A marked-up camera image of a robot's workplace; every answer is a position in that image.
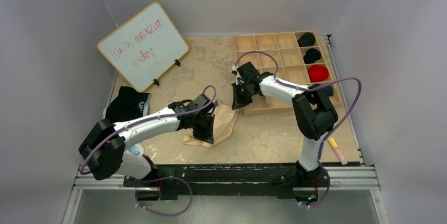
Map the cream beige underwear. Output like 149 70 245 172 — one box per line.
183 100 238 148

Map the white whiteboard yellow frame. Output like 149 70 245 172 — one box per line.
97 2 189 92

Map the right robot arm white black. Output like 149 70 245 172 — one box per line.
231 62 338 186

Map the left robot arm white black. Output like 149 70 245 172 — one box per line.
79 93 218 187

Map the white blue patterned underwear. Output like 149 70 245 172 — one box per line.
128 143 144 156

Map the black underwear white waistband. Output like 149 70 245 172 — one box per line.
102 86 152 123

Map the black rolled underwear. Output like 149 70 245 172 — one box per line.
303 48 322 64
297 32 316 47

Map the black rolled underwear back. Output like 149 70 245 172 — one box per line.
297 32 316 47

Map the red rolled underwear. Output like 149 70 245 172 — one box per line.
307 65 329 82

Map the navy blue rolled underwear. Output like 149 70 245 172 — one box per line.
325 85 335 96

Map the wooden compartment organizer tray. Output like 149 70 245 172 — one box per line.
233 31 344 115

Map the pink yellow marker pen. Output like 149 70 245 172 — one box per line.
327 138 348 165

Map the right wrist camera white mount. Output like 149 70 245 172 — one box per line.
231 65 243 85

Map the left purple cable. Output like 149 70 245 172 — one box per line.
79 85 195 217

